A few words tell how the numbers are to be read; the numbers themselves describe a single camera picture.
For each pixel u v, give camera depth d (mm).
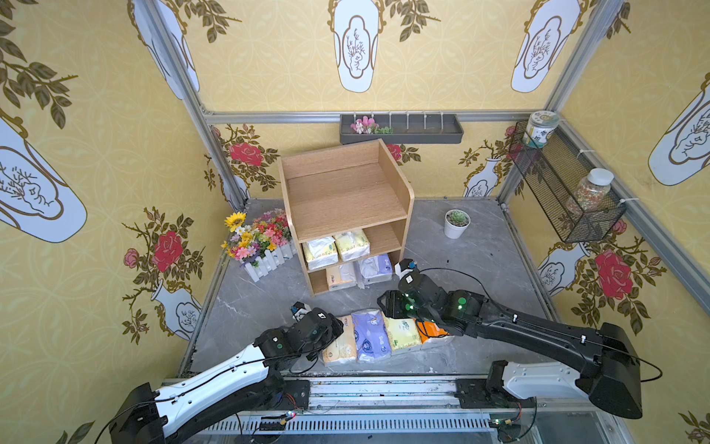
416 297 567
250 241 877
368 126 878
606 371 393
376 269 901
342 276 889
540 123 846
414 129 924
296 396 735
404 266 693
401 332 798
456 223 1031
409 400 732
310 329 608
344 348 771
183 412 443
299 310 747
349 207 764
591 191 655
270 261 953
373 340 781
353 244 798
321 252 777
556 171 899
